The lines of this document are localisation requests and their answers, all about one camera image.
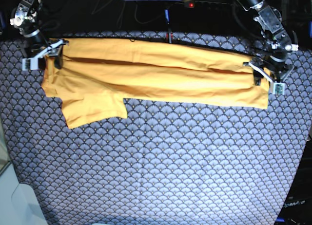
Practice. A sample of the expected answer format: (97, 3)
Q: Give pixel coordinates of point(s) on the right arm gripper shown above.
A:
(38, 47)

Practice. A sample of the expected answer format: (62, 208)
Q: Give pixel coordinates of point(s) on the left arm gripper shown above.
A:
(278, 45)

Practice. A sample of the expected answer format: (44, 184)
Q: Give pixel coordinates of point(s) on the yellow T-shirt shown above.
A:
(99, 73)

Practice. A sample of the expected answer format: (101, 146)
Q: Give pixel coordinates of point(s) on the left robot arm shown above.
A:
(257, 60)

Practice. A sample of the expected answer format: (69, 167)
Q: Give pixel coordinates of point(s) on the red black table clamp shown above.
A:
(169, 36)

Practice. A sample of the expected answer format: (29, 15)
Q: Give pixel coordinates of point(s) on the blue fan-pattern tablecloth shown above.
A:
(165, 164)

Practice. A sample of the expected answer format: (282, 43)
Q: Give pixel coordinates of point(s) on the black OpenArm case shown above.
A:
(297, 209)

